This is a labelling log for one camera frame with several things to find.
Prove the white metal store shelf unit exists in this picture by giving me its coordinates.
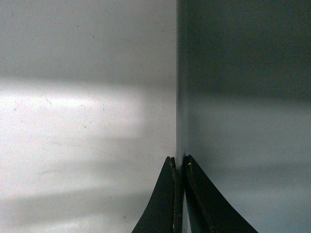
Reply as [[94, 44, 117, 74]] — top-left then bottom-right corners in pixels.
[[0, 0, 176, 233]]

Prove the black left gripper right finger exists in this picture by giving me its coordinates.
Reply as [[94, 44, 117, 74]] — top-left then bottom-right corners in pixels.
[[183, 155, 257, 233]]

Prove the grey silver rectangular tray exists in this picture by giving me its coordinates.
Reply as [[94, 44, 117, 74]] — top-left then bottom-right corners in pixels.
[[177, 0, 311, 233]]

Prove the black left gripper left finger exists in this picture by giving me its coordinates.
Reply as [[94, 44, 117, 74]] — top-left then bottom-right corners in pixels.
[[132, 157, 183, 233]]

